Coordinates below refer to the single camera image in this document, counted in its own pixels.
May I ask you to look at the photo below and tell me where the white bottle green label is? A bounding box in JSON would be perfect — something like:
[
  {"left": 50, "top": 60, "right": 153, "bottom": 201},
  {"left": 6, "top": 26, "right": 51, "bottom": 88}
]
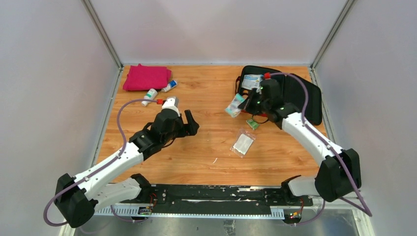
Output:
[{"left": 141, "top": 88, "right": 158, "bottom": 107}]

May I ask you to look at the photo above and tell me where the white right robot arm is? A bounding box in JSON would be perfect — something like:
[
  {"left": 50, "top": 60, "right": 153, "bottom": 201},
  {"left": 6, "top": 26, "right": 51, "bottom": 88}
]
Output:
[{"left": 239, "top": 75, "right": 361, "bottom": 206}]

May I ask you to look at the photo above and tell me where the aluminium frame rail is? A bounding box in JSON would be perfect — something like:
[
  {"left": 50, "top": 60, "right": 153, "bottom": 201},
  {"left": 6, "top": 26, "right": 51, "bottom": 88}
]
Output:
[{"left": 81, "top": 0, "right": 123, "bottom": 70}]

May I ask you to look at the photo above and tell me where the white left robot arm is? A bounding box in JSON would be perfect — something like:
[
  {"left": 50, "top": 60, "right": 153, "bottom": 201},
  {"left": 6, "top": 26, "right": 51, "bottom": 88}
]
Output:
[{"left": 54, "top": 108, "right": 199, "bottom": 228}]

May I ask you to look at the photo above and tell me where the white tube blue label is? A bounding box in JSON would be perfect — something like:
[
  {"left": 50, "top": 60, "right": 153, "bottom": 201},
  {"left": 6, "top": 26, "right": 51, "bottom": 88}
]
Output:
[{"left": 161, "top": 80, "right": 178, "bottom": 92}]

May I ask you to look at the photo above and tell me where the black red medicine case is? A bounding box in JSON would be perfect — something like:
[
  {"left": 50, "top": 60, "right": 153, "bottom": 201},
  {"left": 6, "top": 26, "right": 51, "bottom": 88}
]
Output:
[{"left": 235, "top": 65, "right": 323, "bottom": 125}]

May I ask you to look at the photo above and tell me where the pink folded cloth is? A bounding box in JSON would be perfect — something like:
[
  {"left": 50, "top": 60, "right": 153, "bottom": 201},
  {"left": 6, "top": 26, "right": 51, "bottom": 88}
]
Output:
[{"left": 122, "top": 64, "right": 172, "bottom": 91}]

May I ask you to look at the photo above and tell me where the teal edged small packet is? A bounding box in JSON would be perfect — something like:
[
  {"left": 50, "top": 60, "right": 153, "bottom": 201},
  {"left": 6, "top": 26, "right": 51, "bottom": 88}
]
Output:
[{"left": 225, "top": 93, "right": 245, "bottom": 118}]

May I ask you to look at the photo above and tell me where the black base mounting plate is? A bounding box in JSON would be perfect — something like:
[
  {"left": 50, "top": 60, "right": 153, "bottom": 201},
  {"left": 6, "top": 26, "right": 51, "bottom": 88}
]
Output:
[{"left": 136, "top": 184, "right": 313, "bottom": 216}]

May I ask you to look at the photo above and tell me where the white blue paper packet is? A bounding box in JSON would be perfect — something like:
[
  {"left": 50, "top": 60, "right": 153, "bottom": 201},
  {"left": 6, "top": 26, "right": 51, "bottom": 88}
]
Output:
[{"left": 241, "top": 74, "right": 263, "bottom": 90}]

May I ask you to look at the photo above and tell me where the small green box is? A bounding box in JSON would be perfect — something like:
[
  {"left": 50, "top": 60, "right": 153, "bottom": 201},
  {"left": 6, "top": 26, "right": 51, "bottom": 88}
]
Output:
[{"left": 246, "top": 118, "right": 260, "bottom": 130}]

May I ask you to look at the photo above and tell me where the clear bag white gauze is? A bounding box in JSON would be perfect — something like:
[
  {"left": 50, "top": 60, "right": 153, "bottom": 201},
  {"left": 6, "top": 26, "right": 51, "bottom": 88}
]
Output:
[{"left": 230, "top": 128, "right": 256, "bottom": 158}]

